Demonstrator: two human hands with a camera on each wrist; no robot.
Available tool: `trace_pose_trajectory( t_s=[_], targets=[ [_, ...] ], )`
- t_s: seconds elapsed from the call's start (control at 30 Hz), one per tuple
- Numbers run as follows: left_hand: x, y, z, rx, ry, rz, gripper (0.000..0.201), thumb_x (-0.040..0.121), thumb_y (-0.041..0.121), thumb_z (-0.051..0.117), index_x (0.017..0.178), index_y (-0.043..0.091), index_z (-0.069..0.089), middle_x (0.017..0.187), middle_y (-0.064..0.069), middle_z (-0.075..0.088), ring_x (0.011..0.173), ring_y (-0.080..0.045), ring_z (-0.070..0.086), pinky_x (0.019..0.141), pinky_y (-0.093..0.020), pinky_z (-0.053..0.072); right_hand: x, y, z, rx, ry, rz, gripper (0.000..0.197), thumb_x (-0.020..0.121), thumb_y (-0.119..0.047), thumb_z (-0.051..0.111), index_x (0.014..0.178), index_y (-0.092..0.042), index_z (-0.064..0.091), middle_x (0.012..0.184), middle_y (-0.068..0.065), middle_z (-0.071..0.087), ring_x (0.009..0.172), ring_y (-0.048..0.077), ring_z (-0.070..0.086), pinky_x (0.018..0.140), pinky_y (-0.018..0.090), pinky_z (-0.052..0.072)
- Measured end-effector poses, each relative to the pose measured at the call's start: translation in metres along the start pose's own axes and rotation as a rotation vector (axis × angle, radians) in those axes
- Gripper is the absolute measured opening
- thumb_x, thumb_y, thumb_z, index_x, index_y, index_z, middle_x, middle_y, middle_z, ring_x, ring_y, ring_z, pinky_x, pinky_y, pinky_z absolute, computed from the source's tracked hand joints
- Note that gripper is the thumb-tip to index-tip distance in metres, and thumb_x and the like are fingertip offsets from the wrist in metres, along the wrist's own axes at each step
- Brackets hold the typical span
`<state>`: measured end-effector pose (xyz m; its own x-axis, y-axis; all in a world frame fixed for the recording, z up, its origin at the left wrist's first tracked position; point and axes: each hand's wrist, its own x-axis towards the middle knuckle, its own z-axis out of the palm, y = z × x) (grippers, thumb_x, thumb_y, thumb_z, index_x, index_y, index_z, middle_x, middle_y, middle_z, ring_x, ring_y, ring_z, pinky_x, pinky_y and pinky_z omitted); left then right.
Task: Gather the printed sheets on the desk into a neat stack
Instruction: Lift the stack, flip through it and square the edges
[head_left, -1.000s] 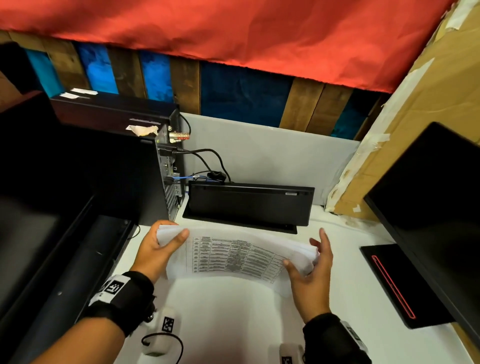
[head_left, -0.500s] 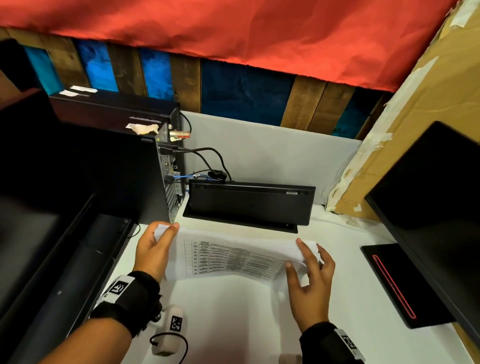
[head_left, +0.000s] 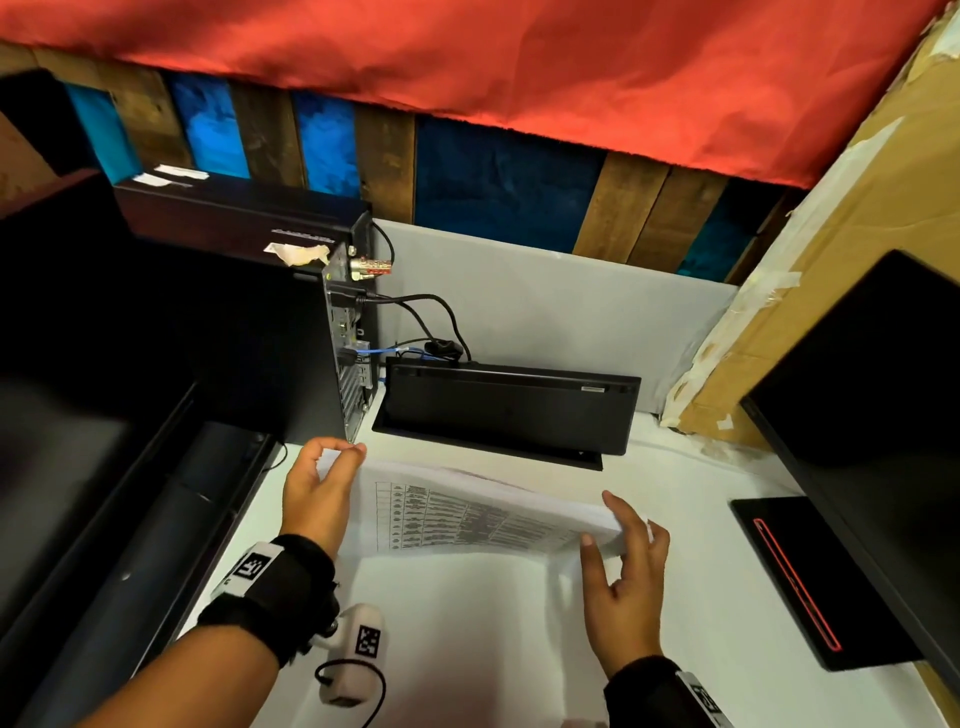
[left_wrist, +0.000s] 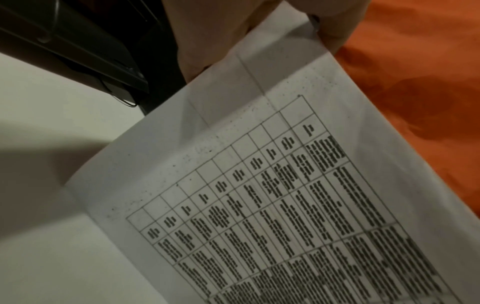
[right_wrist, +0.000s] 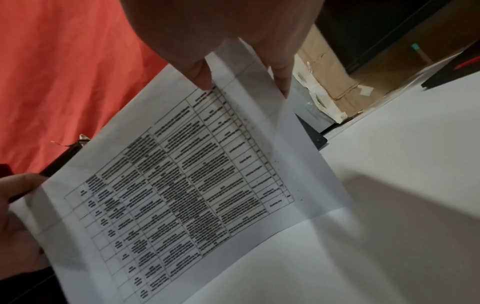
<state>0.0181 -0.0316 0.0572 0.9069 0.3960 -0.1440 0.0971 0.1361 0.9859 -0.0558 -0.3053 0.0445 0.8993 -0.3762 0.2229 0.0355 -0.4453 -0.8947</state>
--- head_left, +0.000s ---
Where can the person's right hand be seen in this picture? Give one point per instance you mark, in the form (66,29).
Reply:
(622,607)

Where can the person's left hand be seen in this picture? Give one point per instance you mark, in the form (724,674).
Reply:
(319,495)

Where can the pile of printed papers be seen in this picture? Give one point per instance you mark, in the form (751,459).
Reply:
(465,510)

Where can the person's left forearm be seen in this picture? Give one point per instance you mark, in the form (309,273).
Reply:
(180,682)

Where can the white table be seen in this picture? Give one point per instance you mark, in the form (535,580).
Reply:
(712,600)

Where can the black computer tower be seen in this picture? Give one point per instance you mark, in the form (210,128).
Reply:
(262,315)

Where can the black keyboard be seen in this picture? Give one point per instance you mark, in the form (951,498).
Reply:
(510,409)

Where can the black monitor base red line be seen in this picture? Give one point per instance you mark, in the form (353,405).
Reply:
(840,592)

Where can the black monitor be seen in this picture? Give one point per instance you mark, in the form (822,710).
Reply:
(877,450)
(90,465)

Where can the silver security lock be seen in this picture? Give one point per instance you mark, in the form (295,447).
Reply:
(371,266)

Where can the crumpled beige tape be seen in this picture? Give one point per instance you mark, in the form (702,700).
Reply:
(300,253)

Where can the grey divider panel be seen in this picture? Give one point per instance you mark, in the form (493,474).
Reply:
(562,315)

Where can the white paper label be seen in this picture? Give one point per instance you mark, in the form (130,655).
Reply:
(151,180)
(180,172)

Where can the plain brown cardboard panel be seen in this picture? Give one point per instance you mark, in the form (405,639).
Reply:
(22,161)

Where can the red-orange cloth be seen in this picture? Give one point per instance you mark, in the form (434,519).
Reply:
(487,67)

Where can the brown cardboard panel white tape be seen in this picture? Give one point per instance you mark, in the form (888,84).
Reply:
(877,210)

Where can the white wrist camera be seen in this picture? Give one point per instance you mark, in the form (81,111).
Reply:
(356,652)

